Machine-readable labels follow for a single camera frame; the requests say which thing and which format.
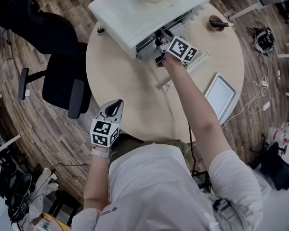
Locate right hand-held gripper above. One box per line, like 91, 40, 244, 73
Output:
154, 28, 198, 68

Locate white wristband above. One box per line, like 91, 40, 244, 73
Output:
91, 146, 111, 159

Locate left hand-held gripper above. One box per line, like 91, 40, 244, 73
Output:
90, 99, 125, 148

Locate white floor cable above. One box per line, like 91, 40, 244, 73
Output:
28, 91, 93, 136

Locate black floor cable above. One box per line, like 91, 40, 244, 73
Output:
50, 162, 92, 173

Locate brown bowl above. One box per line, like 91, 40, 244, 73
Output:
208, 14, 226, 33

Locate silver baking tray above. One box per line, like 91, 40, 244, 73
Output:
203, 72, 238, 126

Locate yellow board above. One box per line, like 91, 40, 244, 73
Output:
41, 211, 72, 231

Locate person's right forearm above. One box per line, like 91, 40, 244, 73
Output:
162, 53, 233, 177

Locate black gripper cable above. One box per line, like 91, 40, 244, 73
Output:
187, 121, 196, 176

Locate white power strip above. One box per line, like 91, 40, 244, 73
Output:
259, 75, 271, 88

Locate black device with cables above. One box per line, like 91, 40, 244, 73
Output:
246, 26, 277, 55

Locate black office chair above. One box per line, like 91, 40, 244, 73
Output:
250, 133, 289, 192
3, 0, 92, 120

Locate white desk frame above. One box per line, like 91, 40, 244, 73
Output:
0, 133, 22, 171

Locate white toaster oven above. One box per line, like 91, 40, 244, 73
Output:
88, 0, 212, 60

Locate white desk leg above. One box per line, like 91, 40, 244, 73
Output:
227, 3, 263, 22

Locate red and white plastic bags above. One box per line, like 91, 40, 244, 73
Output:
266, 121, 289, 149

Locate long white cable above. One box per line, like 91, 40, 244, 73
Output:
221, 80, 268, 129

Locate person's white shirt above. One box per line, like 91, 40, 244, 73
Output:
71, 143, 263, 231

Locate white gloves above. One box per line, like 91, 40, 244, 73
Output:
34, 167, 59, 202

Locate person's left forearm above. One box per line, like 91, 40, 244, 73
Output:
82, 146, 111, 211

